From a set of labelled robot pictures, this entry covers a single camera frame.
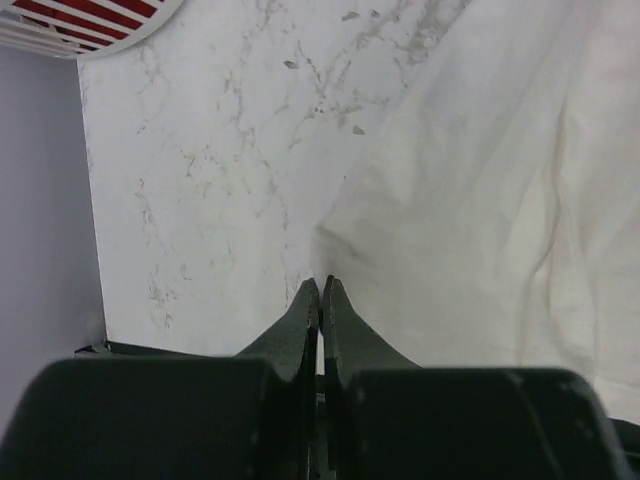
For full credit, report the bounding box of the white plastic laundry basket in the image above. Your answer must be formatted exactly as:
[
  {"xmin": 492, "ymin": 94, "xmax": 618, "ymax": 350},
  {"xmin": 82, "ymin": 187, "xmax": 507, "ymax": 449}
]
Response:
[{"xmin": 0, "ymin": 0, "xmax": 184, "ymax": 62}]

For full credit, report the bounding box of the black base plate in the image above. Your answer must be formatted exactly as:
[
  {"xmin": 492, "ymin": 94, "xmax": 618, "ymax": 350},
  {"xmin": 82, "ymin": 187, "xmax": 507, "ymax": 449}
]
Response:
[{"xmin": 73, "ymin": 341, "xmax": 229, "ymax": 360}]

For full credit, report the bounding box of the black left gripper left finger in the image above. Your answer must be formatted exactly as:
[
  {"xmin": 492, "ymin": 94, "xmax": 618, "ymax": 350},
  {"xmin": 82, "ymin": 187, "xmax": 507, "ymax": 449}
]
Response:
[{"xmin": 1, "ymin": 280, "xmax": 320, "ymax": 479}]

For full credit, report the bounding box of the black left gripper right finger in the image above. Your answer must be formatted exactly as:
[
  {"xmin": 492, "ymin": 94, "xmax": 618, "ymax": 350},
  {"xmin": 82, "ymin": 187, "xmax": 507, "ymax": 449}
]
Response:
[{"xmin": 322, "ymin": 278, "xmax": 630, "ymax": 479}]

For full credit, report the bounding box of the red t-shirt in basket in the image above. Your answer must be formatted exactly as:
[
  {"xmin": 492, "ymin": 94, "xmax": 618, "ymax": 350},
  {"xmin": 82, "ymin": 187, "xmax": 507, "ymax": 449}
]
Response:
[{"xmin": 12, "ymin": 0, "xmax": 169, "ymax": 54}]

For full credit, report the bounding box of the white Coca-Cola t-shirt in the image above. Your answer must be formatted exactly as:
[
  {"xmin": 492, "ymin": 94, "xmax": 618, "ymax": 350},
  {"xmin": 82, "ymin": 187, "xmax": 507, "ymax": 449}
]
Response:
[{"xmin": 312, "ymin": 1, "xmax": 639, "ymax": 422}]

